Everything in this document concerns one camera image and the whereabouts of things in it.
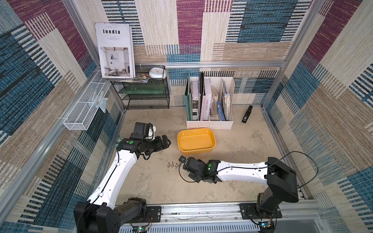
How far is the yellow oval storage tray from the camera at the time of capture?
941 mm

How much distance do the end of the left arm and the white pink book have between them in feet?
1.06

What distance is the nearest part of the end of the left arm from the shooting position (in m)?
0.60

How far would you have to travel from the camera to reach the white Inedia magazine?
2.49 feet

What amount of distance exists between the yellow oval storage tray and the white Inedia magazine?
49cm

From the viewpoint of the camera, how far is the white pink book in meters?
0.93

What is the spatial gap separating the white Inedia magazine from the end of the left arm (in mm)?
348
